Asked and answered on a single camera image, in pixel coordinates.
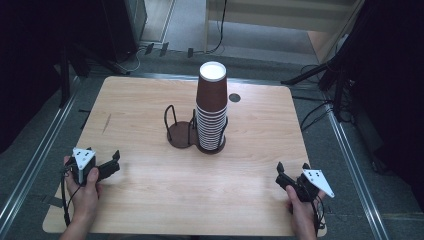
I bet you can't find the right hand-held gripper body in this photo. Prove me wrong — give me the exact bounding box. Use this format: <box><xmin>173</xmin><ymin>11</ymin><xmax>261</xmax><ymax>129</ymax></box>
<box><xmin>296</xmin><ymin>168</ymin><xmax>336</xmax><ymax>203</ymax></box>

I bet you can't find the hand-held gripper black cable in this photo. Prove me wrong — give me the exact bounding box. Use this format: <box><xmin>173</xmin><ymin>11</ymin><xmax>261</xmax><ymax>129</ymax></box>
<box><xmin>60</xmin><ymin>164</ymin><xmax>83</xmax><ymax>228</ymax></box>
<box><xmin>311</xmin><ymin>194</ymin><xmax>327</xmax><ymax>234</ymax></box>

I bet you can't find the stack of brown paper cups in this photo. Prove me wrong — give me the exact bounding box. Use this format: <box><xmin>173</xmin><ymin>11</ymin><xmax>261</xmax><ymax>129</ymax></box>
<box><xmin>195</xmin><ymin>60</ymin><xmax>229</xmax><ymax>152</ymax></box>

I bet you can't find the black hanging cable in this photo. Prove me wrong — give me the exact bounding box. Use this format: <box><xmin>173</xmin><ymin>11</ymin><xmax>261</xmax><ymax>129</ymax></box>
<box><xmin>203</xmin><ymin>0</ymin><xmax>229</xmax><ymax>55</ymax></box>

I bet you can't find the silver metal floor rail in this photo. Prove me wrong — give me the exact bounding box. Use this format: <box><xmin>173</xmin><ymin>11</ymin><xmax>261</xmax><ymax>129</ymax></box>
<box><xmin>324</xmin><ymin>103</ymin><xmax>390</xmax><ymax>240</ymax></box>
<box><xmin>0</xmin><ymin>75</ymin><xmax>82</xmax><ymax>231</ymax></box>

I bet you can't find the right hand-held gripper black cable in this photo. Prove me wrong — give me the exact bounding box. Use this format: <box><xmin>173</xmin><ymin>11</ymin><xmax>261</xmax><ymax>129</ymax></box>
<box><xmin>311</xmin><ymin>194</ymin><xmax>327</xmax><ymax>234</ymax></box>

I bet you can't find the brown double cup holder rack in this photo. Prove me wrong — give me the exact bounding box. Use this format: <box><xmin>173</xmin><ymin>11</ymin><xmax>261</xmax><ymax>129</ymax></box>
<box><xmin>163</xmin><ymin>104</ymin><xmax>230</xmax><ymax>156</ymax></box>

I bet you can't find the person's right hand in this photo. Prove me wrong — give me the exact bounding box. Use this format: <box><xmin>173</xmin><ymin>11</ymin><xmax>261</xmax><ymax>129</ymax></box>
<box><xmin>285</xmin><ymin>184</ymin><xmax>327</xmax><ymax>236</ymax></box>

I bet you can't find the black floor cable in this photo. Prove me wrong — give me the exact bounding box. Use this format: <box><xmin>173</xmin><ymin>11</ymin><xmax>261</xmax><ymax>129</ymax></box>
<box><xmin>298</xmin><ymin>99</ymin><xmax>333</xmax><ymax>132</ymax></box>

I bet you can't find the person's left hand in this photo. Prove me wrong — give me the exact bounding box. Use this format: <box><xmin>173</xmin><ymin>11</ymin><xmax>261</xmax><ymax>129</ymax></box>
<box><xmin>63</xmin><ymin>155</ymin><xmax>104</xmax><ymax>222</ymax></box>

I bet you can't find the black metal stand leg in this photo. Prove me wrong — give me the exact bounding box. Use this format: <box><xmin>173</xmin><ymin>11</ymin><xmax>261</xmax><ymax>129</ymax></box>
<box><xmin>280</xmin><ymin>62</ymin><xmax>334</xmax><ymax>86</ymax></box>

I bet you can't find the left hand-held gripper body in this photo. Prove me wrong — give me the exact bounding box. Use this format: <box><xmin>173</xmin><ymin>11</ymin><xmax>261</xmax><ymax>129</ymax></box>
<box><xmin>71</xmin><ymin>147</ymin><xmax>98</xmax><ymax>186</ymax></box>

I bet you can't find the left hand-held gripper black cable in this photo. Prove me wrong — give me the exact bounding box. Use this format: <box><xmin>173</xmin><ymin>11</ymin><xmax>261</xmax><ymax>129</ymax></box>
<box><xmin>60</xmin><ymin>164</ymin><xmax>83</xmax><ymax>228</ymax></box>

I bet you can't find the black metal stand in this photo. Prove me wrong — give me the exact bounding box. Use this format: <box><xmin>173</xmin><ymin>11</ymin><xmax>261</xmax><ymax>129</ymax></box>
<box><xmin>58</xmin><ymin>39</ymin><xmax>72</xmax><ymax>109</ymax></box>

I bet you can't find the white floor cable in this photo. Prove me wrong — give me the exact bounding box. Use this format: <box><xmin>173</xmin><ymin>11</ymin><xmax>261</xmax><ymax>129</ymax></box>
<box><xmin>116</xmin><ymin>46</ymin><xmax>148</xmax><ymax>75</ymax></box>

